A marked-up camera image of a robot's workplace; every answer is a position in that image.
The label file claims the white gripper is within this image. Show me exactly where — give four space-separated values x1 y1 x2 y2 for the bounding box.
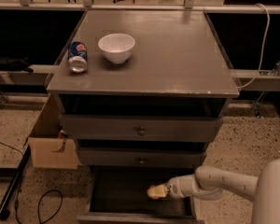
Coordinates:
148 177 185 199

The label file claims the orange fruit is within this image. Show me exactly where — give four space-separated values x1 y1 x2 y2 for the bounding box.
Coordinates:
147 186 161 200

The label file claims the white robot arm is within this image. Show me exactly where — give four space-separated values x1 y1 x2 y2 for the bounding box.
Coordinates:
147 159 280 224

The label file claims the grey open bottom drawer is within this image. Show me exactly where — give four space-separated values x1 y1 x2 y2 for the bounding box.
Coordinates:
77 166 204 224

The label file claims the brass top drawer knob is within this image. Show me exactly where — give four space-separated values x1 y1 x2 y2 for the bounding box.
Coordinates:
137 127 146 135

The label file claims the grey middle drawer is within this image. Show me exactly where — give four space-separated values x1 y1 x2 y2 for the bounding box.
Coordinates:
77 147 206 168

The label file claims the grey wooden drawer cabinet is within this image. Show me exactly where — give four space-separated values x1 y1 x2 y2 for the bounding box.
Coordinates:
46 9 240 224

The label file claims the grey top drawer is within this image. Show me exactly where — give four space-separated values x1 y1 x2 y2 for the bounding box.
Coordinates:
60 114 223 143

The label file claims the cardboard box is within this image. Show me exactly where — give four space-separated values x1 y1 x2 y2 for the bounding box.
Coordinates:
28 96 80 170

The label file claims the white ceramic bowl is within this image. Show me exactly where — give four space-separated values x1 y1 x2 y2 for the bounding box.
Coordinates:
98 34 135 64

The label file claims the blue pepsi can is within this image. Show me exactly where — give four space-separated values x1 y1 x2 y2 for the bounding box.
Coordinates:
67 41 88 73

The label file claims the black bar on floor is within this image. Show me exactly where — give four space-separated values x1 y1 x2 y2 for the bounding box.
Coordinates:
0 147 31 220

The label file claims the black object on ledge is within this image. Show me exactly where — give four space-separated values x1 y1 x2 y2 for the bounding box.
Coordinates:
0 57 34 73

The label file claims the black floor cable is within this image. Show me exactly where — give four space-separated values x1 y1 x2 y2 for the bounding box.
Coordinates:
0 133 63 224

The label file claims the white hanging cable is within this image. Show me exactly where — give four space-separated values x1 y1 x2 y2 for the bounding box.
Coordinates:
236 3 271 90

